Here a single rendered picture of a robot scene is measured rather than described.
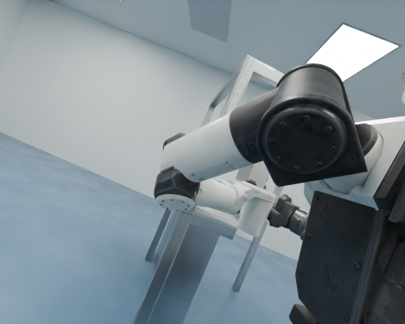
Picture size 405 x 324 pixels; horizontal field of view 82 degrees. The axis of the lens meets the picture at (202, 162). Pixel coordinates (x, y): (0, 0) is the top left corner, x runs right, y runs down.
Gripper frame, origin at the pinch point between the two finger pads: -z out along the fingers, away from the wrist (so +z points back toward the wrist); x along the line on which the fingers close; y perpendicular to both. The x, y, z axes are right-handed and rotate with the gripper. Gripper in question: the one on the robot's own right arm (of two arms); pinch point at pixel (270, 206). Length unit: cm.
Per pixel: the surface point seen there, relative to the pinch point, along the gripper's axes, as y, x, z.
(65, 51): -38, -89, -544
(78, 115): 18, 21, -491
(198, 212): 7.4, 22.0, -42.3
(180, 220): -4.0, 27.5, -40.4
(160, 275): -3, 57, -39
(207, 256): 29, 48, -43
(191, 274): 25, 61, -45
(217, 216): 16.7, 20.4, -37.2
